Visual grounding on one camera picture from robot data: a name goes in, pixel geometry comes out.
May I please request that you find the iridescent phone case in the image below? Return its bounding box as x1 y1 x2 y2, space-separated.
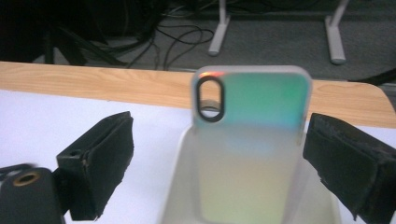
190 64 313 224

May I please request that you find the white plastic bin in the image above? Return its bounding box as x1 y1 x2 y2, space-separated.
157 125 344 224

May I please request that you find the black tripod stand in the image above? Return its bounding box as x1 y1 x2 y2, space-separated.
40 24 127 67

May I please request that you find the white metal stand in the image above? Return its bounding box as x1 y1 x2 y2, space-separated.
207 0 351 65

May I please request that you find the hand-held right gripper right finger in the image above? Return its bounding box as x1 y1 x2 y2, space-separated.
303 112 396 224

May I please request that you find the black floor cable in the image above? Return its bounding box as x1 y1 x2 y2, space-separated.
125 12 166 70
162 24 216 71

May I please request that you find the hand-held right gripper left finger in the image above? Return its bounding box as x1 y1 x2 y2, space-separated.
55 111 135 222

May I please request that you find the white table cover sheet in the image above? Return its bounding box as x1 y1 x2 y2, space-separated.
0 89 396 224

